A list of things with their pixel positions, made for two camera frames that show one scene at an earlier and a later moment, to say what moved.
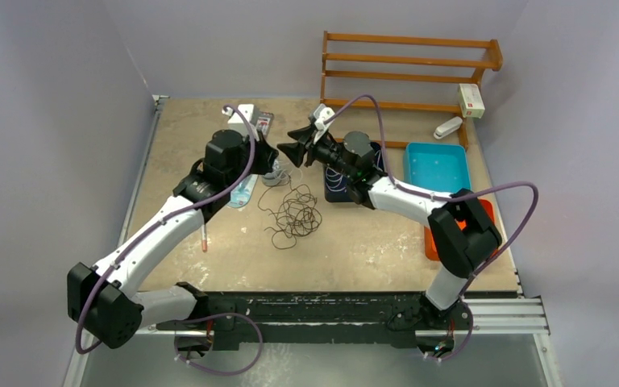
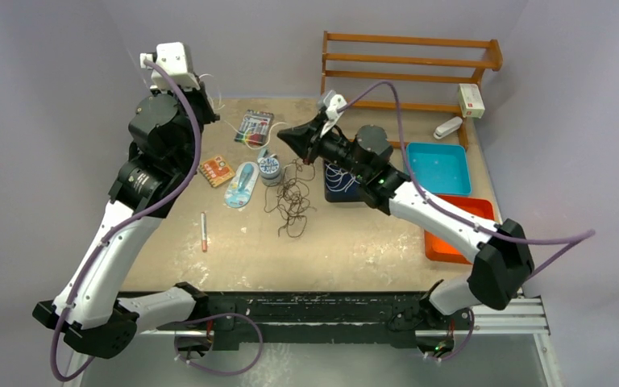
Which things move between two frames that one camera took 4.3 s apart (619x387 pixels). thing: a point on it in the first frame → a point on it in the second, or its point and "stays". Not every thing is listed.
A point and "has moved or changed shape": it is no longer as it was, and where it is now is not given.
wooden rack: x=478 y=65 stays
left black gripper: x=266 y=154 → x=199 y=95
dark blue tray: x=336 y=182 stays
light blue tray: x=444 y=168 stays
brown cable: x=296 y=211 has moved or changed shape
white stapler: x=448 y=126 stays
